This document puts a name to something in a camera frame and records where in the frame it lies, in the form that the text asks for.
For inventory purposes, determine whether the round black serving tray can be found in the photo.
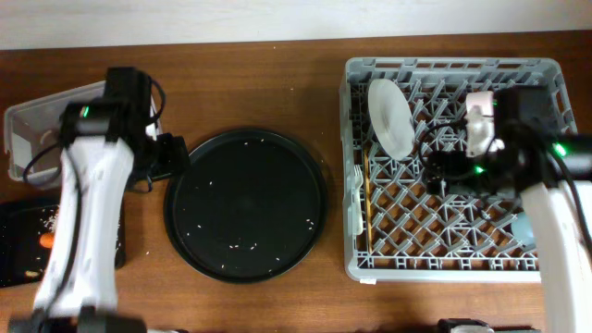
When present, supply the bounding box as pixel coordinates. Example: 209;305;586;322
164;129;329;284

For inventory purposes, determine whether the orange carrot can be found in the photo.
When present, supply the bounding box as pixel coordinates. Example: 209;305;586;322
39;232;55;249

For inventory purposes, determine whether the black rectangular tray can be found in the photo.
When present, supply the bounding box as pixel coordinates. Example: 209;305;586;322
0;198;127;289

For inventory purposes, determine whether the clear plastic waste bin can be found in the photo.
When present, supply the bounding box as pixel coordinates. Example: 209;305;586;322
3;79;164;184

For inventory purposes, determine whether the grey plate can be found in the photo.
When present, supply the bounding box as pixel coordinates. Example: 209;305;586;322
367;79;415;160

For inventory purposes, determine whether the grey dishwasher rack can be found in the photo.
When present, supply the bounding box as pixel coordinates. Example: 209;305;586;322
339;57;577;283

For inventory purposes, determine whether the food scraps rice and pasta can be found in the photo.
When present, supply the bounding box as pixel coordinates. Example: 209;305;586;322
24;208;59;279

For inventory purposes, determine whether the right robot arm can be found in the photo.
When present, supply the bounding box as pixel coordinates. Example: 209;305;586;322
419;86;591;332

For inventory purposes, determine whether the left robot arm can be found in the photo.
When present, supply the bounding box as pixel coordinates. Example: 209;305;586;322
7;67;190;333

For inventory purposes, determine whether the pink-white bowl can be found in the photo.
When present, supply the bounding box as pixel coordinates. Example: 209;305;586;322
464;91;499;157

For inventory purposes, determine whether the wooden chopstick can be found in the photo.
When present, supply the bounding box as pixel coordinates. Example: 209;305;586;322
363;148;373;254

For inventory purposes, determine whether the white plastic fork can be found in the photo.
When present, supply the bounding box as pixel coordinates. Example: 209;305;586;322
352;165;364;236

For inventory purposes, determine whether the light blue cup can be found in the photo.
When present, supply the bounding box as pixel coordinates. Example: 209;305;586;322
510;212;536;247

